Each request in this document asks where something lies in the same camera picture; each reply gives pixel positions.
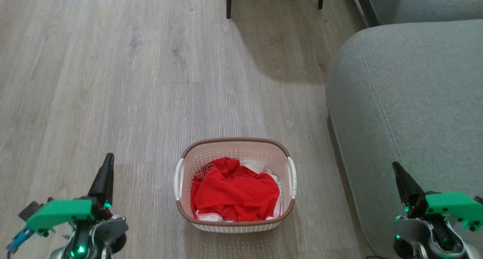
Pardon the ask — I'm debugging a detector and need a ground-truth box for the grey-green sofa seat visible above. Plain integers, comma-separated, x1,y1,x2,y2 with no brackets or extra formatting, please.
325,19,483,259

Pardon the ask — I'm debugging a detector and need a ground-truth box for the white laundry basket brown rim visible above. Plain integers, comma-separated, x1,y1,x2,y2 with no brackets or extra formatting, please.
174,138,297,233

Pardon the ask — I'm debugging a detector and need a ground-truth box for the grey-green sofa cushion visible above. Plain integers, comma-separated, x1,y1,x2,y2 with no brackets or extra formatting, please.
362,0,483,25

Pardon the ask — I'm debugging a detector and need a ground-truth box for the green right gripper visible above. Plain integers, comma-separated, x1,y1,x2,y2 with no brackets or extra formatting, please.
392,162,483,231

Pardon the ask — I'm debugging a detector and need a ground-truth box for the blue left arm cable connector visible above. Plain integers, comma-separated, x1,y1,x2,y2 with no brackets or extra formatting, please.
6,225,35,253

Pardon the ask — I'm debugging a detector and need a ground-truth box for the red garment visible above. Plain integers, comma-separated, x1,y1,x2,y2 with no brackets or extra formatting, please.
190,157,280,222

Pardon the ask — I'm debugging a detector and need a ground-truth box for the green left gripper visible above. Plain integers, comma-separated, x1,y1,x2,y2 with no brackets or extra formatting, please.
26,153,114,237

